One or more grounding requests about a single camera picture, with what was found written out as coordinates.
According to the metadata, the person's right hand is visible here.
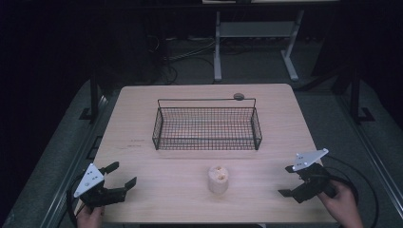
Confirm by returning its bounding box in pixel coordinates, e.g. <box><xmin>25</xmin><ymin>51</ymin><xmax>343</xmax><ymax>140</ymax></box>
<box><xmin>317</xmin><ymin>180</ymin><xmax>365</xmax><ymax>228</ymax></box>

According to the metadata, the white metal desk frame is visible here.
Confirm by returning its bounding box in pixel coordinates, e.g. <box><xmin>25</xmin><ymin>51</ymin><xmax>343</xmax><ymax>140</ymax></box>
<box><xmin>213</xmin><ymin>9</ymin><xmax>306</xmax><ymax>83</ymax></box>

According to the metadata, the black wire basket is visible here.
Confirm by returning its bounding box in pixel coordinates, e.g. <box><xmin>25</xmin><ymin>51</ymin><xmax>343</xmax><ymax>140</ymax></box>
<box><xmin>151</xmin><ymin>97</ymin><xmax>263</xmax><ymax>151</ymax></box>

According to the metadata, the black metal stand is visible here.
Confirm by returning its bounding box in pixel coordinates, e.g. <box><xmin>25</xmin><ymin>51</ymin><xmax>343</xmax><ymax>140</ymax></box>
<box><xmin>349</xmin><ymin>67</ymin><xmax>376</xmax><ymax>125</ymax></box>
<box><xmin>78</xmin><ymin>70</ymin><xmax>110</xmax><ymax>124</ymax></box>

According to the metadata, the person's left hand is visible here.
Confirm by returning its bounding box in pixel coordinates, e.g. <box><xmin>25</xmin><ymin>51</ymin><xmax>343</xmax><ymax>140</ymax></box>
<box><xmin>76</xmin><ymin>205</ymin><xmax>106</xmax><ymax>228</ymax></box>

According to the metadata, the bundle of floor cables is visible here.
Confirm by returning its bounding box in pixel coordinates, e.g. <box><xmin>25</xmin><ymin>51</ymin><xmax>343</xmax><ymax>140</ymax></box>
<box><xmin>146</xmin><ymin>33</ymin><xmax>217</xmax><ymax>86</ymax></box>

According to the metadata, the beige lotus root piece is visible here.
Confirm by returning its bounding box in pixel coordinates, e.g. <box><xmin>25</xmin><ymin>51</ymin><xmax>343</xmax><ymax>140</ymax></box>
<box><xmin>207</xmin><ymin>164</ymin><xmax>230</xmax><ymax>196</ymax></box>

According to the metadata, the black cable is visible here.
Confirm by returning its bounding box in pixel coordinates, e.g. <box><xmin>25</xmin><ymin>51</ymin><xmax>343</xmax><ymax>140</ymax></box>
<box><xmin>322</xmin><ymin>154</ymin><xmax>380</xmax><ymax>228</ymax></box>
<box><xmin>65</xmin><ymin>174</ymin><xmax>87</xmax><ymax>228</ymax></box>

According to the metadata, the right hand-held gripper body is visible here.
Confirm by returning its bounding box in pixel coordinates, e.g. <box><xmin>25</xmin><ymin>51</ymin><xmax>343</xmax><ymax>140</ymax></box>
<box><xmin>290</xmin><ymin>147</ymin><xmax>337</xmax><ymax>204</ymax></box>

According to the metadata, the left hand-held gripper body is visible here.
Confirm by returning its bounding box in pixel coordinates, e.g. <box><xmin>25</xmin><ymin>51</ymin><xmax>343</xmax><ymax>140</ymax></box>
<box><xmin>73</xmin><ymin>162</ymin><xmax>127</xmax><ymax>210</ymax></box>

